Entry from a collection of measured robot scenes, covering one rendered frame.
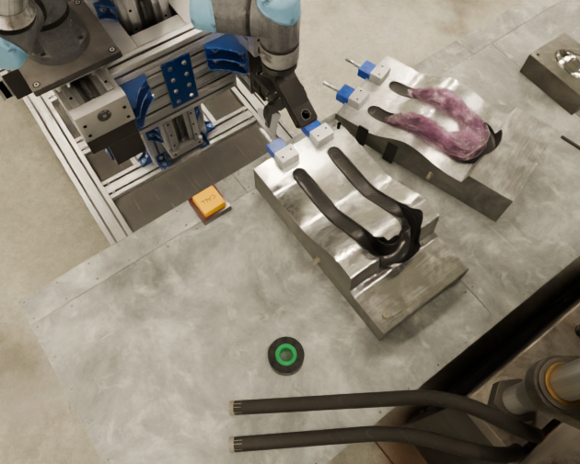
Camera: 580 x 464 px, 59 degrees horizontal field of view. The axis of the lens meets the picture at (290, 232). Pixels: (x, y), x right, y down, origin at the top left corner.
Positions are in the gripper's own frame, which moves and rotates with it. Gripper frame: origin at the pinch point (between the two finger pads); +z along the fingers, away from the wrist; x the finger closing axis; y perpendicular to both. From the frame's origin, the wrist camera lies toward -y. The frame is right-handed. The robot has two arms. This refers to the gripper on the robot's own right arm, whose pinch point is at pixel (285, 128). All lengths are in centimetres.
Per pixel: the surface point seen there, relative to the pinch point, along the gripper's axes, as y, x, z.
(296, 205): -12.4, 5.6, 12.4
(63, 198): 87, 56, 101
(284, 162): -2.4, 2.2, 9.2
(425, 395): -62, 11, 9
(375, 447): -69, 11, 101
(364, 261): -34.0, 3.6, 7.6
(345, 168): -10.7, -10.7, 12.9
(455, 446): -73, 13, 11
